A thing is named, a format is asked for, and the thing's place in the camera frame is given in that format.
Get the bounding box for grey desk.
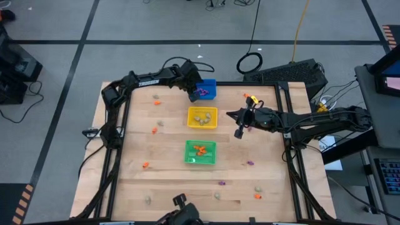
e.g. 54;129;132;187
354;64;400;149
365;146;400;225

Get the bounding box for backlit keyboard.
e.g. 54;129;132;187
374;157;400;196

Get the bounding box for black computer tower case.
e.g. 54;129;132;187
242;58;329;101

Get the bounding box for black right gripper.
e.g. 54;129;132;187
226;96;284;139

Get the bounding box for yellow plug power strip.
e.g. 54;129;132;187
315;101;329;114

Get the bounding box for black floor cable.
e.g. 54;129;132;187
326;174;400;221
0;80;44;124

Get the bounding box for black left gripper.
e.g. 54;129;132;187
182;59;204;103

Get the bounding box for coiled black cable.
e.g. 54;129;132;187
236;0;264;75

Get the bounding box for black rounded floor object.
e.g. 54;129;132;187
0;9;16;22

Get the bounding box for yellow extension cable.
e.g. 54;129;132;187
290;0;311;63

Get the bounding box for blue plastic basket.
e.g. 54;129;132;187
196;78;218;101

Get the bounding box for black framed monitor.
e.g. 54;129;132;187
368;45;400;98

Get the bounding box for yellow plastic basket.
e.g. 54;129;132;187
187;106;219;129

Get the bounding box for black support beam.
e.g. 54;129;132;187
321;129;379;166

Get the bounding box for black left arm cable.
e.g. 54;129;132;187
161;56;216;74

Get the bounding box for black bulky device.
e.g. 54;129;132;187
155;192;204;225

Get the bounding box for green plastic basket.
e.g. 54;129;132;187
184;139;218;166

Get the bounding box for black hazard-striped floor mat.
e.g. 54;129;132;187
0;182;35;225
381;24;400;54

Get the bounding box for white paper sign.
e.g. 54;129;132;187
317;134;344;171

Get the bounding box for black equipment stack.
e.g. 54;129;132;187
0;24;44;106

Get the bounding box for tangled black floor cables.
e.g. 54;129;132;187
204;0;251;8

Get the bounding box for black arm base cable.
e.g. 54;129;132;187
77;131;107;179

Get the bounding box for white cable loop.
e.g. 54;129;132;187
318;94;338;110

